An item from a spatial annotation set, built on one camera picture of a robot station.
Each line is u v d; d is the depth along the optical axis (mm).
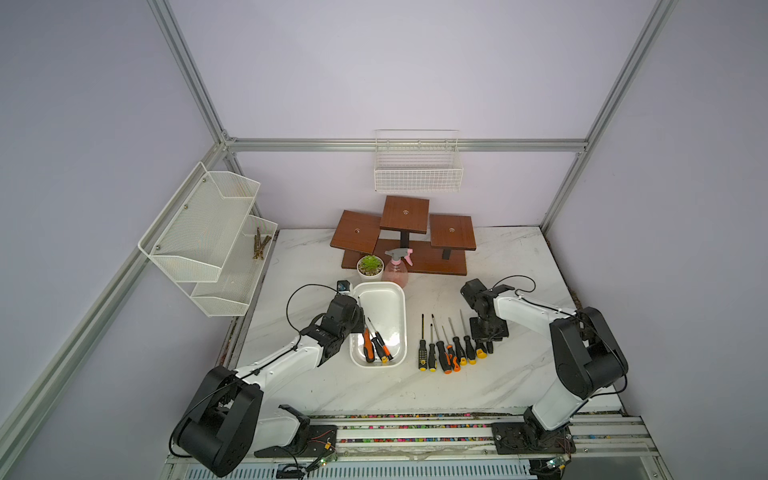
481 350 861
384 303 924
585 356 471
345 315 686
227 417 410
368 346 860
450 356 860
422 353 904
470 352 874
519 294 652
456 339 905
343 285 783
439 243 961
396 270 978
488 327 777
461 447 732
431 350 882
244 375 450
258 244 981
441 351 882
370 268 981
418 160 947
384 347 881
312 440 733
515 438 734
